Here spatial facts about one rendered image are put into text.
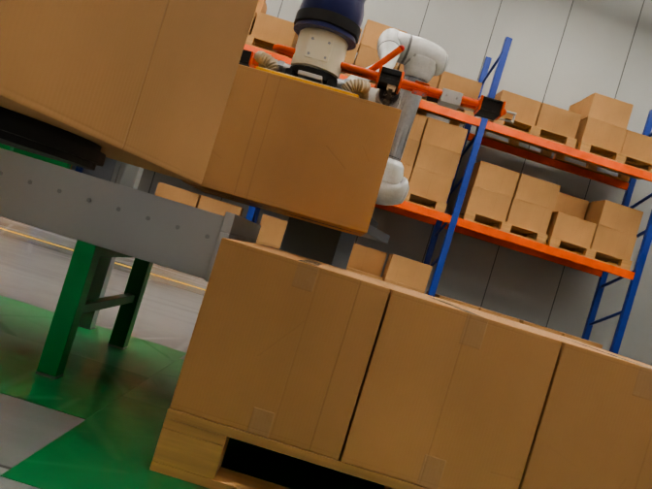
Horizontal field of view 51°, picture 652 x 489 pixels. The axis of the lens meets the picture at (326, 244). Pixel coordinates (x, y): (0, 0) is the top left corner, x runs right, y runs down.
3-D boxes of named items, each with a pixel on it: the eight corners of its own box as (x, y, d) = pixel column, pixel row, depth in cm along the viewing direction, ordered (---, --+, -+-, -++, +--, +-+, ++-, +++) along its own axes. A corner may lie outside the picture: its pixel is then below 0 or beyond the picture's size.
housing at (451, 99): (440, 100, 230) (443, 87, 230) (437, 105, 237) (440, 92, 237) (460, 106, 230) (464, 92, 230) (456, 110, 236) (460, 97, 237)
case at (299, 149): (180, 180, 214) (216, 57, 215) (204, 192, 254) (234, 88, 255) (367, 233, 214) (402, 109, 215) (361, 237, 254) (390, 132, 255)
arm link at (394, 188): (352, 196, 323) (397, 211, 326) (358, 198, 307) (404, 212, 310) (405, 37, 317) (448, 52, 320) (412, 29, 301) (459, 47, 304)
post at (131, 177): (74, 325, 282) (146, 91, 283) (80, 323, 288) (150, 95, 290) (89, 330, 281) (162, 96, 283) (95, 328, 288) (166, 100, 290)
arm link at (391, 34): (382, 33, 297) (411, 44, 299) (383, 17, 311) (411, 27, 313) (372, 60, 306) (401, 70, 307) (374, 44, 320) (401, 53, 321)
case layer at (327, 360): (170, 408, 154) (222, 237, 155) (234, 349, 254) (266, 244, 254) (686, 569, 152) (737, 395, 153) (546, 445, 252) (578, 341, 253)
